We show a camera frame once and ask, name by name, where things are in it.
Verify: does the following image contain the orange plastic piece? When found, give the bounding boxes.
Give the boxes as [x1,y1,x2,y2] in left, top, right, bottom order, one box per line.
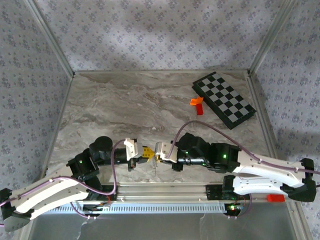
[189,96,205,107]

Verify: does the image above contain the black and grey chessboard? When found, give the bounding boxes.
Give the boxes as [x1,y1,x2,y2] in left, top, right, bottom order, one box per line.
[191,71,258,130]

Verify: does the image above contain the small circuit board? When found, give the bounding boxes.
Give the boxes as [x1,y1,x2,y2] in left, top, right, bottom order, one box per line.
[224,202,246,215]
[82,202,112,214]

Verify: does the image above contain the grey metal sheet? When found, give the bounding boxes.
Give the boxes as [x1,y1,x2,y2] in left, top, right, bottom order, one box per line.
[27,212,301,240]

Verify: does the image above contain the red clamp block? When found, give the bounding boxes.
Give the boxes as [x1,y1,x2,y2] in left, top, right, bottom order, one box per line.
[266,194,286,203]

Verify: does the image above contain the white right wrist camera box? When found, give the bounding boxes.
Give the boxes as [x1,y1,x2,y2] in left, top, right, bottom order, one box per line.
[154,141,179,164]

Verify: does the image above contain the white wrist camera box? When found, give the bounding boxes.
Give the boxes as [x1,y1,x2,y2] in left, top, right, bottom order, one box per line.
[124,137,144,162]
[154,141,179,164]

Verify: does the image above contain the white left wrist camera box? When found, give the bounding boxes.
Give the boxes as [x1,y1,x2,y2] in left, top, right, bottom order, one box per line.
[124,137,144,162]

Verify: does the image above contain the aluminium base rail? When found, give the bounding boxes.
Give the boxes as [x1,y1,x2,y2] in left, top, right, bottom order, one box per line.
[99,183,300,203]

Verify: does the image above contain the aluminium side rail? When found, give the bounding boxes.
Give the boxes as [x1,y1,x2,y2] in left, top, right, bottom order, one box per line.
[246,71,313,240]
[39,72,76,178]

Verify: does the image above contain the white slotted cable duct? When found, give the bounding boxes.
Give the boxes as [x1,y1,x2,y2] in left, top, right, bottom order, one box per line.
[53,201,230,215]

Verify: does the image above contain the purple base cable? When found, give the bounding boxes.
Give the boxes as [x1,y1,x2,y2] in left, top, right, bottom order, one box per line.
[70,201,98,221]
[226,193,253,220]

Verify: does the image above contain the aluminium back rail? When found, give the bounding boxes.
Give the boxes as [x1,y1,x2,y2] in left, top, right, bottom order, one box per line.
[73,69,251,75]

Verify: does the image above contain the aluminium frame post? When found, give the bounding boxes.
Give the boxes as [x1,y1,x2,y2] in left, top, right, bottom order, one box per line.
[24,0,76,77]
[247,0,300,77]

